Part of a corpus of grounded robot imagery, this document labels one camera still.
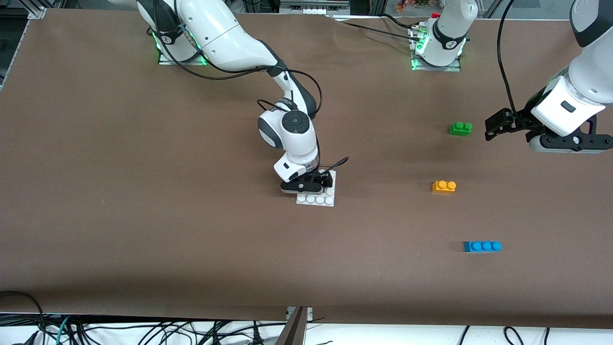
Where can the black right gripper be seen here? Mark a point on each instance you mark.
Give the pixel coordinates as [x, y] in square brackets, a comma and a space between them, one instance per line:
[322, 178]

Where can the white studded base plate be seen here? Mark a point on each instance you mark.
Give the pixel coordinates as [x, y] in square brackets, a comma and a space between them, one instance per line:
[316, 199]

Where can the yellow two-stud block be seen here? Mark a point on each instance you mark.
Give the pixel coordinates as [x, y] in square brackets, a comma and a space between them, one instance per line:
[443, 187]

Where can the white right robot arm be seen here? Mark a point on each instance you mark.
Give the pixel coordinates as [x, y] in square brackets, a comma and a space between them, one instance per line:
[225, 33]

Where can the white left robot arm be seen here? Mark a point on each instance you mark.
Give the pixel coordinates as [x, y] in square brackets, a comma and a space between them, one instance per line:
[591, 72]

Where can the green two-stud block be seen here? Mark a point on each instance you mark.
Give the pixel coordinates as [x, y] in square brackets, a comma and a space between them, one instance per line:
[460, 129]

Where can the blue three-stud block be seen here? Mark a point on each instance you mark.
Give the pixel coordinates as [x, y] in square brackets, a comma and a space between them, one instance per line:
[482, 247]

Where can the grey power strip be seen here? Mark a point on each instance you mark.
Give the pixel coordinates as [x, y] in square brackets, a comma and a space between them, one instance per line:
[311, 8]

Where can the brown table cover sheet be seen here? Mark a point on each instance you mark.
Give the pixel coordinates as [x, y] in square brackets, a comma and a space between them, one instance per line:
[143, 167]

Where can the metal table frame bracket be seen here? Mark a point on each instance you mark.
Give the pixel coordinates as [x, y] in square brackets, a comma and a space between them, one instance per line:
[294, 328]

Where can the aluminium frame profile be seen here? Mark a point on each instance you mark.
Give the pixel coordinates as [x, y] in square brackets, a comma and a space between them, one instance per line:
[36, 10]

